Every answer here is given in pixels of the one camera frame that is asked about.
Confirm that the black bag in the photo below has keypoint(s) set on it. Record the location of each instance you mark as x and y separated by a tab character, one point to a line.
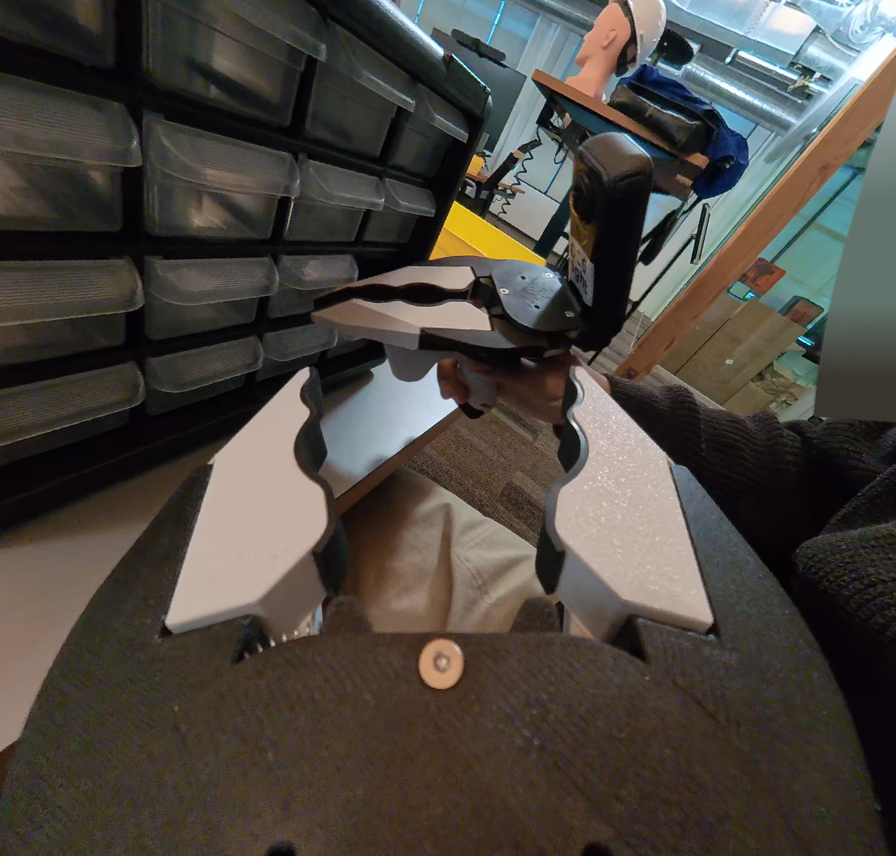
665	117

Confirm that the mannequin head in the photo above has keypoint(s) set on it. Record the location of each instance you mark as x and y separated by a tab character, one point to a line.
595	51

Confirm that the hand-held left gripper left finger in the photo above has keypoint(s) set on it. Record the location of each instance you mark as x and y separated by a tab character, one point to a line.
259	520

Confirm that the white hard hat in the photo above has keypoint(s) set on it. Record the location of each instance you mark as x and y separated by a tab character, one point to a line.
644	16

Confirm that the black wall monitor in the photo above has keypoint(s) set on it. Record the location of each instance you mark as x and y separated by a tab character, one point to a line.
490	93

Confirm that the yellow bin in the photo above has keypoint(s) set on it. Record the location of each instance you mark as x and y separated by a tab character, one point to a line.
483	236

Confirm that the set of clear cabinet drawers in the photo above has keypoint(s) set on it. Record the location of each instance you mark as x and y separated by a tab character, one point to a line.
210	191

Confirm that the grey desk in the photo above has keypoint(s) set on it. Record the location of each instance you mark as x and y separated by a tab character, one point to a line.
70	576

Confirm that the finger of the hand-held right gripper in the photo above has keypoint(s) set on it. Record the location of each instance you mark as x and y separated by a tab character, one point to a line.
399	324
434	275

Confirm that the silver ventilation duct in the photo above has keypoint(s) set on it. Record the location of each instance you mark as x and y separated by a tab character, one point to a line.
756	100

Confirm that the person's dark knit sweater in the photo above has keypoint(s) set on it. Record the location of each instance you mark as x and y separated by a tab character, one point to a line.
861	625

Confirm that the large cardboard box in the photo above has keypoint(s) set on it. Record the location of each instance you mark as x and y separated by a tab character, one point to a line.
742	352

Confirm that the person's right hand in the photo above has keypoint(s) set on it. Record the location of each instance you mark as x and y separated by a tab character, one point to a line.
525	394

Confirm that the black drawer cabinet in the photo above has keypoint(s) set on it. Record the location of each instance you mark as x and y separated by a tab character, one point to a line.
392	23

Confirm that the blue jacket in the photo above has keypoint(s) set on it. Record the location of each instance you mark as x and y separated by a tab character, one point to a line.
728	156

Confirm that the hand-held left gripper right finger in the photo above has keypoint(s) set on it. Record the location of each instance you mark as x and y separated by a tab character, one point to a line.
630	520

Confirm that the wooden post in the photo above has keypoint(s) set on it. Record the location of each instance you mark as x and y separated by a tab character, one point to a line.
770	219

